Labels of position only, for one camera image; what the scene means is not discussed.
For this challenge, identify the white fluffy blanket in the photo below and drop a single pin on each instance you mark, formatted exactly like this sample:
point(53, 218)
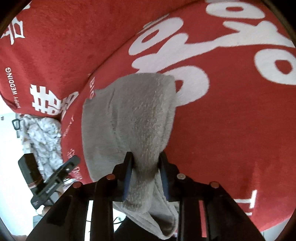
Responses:
point(42, 137)

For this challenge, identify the red printed bed sheet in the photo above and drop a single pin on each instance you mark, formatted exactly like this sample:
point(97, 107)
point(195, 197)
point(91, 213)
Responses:
point(234, 66)

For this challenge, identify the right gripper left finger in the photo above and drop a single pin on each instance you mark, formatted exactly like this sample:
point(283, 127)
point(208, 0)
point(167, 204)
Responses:
point(112, 187)

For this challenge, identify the grey fleece small garment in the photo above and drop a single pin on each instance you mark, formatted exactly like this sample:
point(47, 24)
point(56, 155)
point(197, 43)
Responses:
point(134, 114)

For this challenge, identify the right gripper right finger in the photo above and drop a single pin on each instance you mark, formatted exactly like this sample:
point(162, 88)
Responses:
point(178, 186)

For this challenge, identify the red printed pillow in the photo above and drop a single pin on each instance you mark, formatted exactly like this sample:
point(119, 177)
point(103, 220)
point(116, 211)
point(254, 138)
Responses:
point(50, 48)

